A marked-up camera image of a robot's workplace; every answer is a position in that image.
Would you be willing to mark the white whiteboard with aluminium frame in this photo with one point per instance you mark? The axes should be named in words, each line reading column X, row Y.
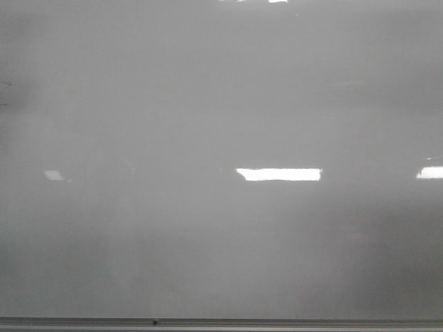
column 221, row 165

